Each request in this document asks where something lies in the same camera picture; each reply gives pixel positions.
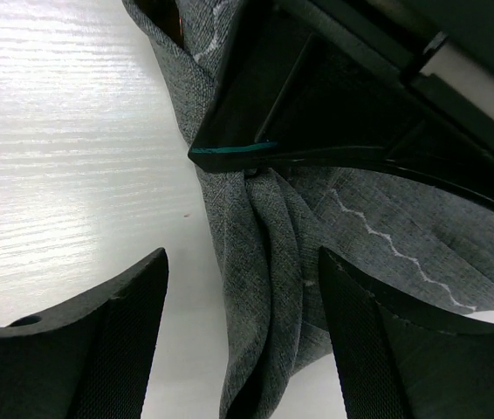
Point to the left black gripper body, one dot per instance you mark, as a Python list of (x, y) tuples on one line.
[(435, 58)]

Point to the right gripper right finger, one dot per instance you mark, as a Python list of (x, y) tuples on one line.
[(399, 357)]

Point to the grey cloth napkin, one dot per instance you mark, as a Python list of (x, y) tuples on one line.
[(268, 225)]

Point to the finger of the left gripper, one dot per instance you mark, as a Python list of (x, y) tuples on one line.
[(264, 45), (165, 15)]

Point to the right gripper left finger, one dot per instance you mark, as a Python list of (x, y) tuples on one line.
[(90, 356)]

